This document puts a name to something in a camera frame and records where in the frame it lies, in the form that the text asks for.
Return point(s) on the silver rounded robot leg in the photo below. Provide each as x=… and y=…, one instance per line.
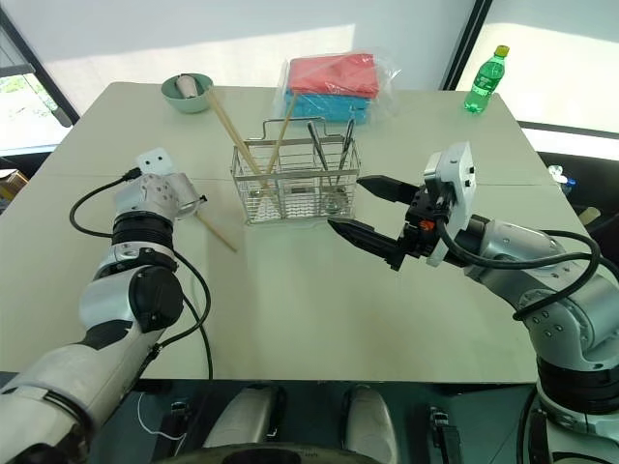
x=370, y=420
x=242, y=420

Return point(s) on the wooden chopstick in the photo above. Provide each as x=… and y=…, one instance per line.
x=220, y=236
x=283, y=130
x=232, y=130

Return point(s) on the dark rounded robot torso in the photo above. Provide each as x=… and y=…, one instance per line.
x=271, y=454

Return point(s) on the beige small object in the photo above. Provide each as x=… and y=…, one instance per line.
x=590, y=215

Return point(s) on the blue folded cloth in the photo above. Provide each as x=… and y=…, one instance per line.
x=329, y=107

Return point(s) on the cardboard box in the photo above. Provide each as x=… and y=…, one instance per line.
x=10, y=186

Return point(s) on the clear plastic bag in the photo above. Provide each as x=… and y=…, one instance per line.
x=389, y=77

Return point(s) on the white and blue small object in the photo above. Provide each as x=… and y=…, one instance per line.
x=561, y=175

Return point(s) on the black window frame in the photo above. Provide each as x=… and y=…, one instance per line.
x=34, y=58
x=466, y=43

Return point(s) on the metal spoon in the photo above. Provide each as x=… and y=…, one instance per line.
x=316, y=145
x=347, y=142

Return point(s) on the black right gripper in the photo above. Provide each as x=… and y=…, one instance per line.
x=421, y=227

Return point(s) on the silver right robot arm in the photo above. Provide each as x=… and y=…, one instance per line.
x=570, y=299

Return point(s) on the green bowl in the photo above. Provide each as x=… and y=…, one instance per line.
x=188, y=104

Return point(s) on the green plastic bottle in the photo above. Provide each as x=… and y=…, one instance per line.
x=484, y=82

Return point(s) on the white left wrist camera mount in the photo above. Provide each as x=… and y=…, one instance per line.
x=155, y=161

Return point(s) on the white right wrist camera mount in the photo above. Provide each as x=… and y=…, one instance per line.
x=457, y=193

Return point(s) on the red folded cloth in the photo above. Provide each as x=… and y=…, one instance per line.
x=333, y=72

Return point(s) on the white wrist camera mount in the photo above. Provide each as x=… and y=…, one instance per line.
x=457, y=193
x=155, y=161

